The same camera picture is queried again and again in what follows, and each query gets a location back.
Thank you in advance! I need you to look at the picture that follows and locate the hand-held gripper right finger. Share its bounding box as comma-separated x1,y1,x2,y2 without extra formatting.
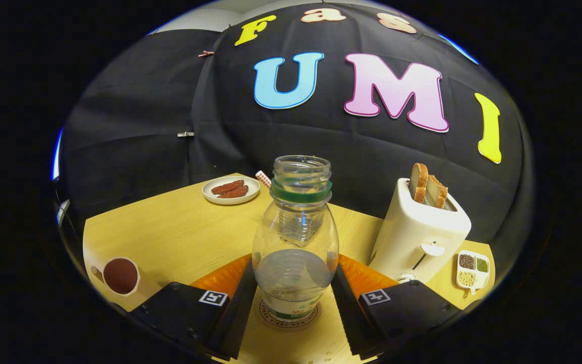
330,254,461,360

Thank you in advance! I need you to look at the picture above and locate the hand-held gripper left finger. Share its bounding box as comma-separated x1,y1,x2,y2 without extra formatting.
112,254,259,360

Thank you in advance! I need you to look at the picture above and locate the round wooden coaster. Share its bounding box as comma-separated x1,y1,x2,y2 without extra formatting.
258,298,319,330

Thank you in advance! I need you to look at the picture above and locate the clear plastic juice bottle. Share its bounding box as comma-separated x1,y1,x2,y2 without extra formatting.
252,155,340,323

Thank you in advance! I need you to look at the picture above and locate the cream cup with wooden handle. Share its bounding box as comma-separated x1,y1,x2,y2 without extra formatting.
90,257,141,297

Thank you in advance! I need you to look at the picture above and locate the white toaster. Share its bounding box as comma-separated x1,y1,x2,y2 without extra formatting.
369,177,472,284

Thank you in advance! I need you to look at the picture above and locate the wooden table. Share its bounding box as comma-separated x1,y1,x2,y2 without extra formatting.
83,173,496,364

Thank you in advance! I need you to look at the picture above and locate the white round plate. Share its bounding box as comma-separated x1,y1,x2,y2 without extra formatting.
202,175,261,205

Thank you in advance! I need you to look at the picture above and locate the white divided bean dish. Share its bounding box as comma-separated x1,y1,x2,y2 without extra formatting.
456,250,491,295

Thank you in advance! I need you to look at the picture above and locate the toast slice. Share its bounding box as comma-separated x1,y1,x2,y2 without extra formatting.
409,163,429,204
425,175,449,209

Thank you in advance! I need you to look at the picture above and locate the black backdrop cloth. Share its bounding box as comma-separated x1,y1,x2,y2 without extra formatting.
59,3,534,284

